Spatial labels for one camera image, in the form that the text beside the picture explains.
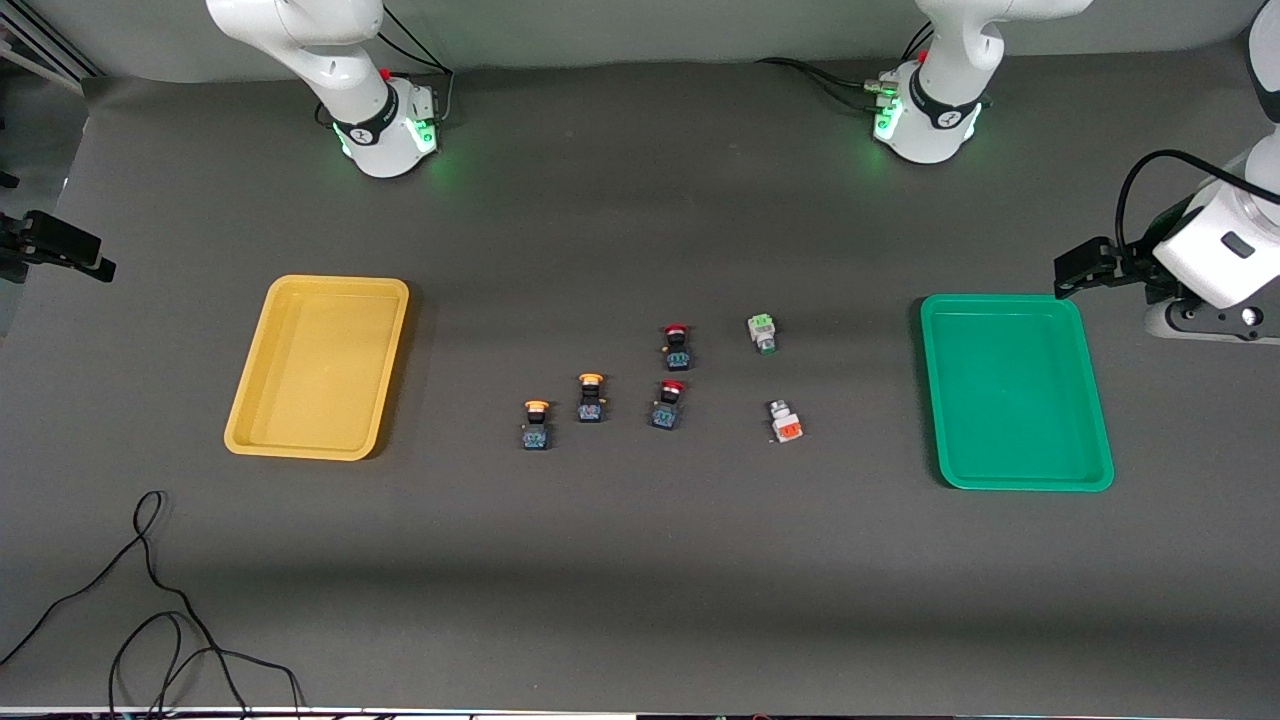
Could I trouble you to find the black cable on table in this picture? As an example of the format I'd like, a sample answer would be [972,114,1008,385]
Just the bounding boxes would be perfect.
[0,490,306,719]

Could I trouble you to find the aluminium frame rail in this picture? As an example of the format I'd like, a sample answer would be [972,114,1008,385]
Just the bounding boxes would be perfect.
[0,12,103,83]

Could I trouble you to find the orange white push button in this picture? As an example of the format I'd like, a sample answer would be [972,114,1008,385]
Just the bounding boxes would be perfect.
[766,399,807,445]

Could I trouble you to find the black left arm base cables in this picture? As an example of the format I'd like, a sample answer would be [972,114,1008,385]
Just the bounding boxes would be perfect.
[755,20,937,116]

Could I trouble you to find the green plastic tray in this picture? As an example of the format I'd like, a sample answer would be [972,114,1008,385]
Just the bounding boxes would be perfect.
[920,293,1115,492]

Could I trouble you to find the yellow plastic tray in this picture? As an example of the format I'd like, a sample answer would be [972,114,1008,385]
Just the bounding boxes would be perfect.
[223,275,411,462]

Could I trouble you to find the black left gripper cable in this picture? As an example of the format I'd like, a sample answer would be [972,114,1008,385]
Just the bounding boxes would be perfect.
[1114,149,1280,253]

